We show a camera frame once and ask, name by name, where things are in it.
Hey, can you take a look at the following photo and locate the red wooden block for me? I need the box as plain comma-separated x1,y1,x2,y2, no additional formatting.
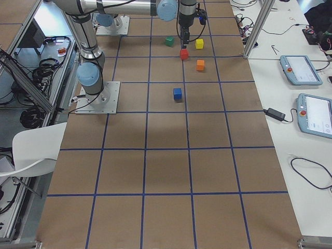
179,49,189,61

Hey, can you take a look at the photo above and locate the lower teach pendant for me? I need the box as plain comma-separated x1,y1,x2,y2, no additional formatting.
296,93,331,139

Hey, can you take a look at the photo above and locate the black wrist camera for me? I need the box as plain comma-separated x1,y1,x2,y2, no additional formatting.
196,8,207,25

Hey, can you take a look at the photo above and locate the teach pendant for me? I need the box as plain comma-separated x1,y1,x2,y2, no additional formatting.
280,55,323,86
296,93,331,139

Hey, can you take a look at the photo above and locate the black power adapter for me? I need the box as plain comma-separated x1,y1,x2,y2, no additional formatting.
263,108,285,121

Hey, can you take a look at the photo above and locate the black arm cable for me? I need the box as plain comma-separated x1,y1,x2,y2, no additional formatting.
95,0,208,45

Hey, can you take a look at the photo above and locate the yellow wooden block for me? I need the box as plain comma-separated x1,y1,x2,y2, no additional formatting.
195,39,204,50

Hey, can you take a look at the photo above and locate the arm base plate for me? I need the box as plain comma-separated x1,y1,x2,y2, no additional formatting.
75,81,120,115
96,16,130,36

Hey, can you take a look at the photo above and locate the upper teach pendant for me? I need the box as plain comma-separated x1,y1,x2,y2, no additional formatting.
280,55,323,86

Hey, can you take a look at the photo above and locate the aluminium frame post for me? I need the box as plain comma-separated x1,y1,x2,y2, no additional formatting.
243,0,275,59

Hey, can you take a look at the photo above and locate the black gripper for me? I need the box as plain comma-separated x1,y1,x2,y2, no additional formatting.
181,25,190,49

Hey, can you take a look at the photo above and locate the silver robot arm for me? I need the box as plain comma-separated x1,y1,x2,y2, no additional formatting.
78,1,207,49
55,1,109,105

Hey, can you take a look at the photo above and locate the green wooden block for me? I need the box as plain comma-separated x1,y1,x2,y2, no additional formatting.
164,36,175,47

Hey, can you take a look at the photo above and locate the black cable on desk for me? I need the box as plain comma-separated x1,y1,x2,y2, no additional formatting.
286,153,332,194

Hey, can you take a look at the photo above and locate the orange wooden block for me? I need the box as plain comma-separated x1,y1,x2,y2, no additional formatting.
196,60,205,72

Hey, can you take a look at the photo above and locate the white chair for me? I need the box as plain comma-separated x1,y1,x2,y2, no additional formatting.
1,122,67,177

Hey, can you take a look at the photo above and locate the blue wooden block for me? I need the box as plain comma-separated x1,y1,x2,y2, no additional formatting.
173,88,183,101

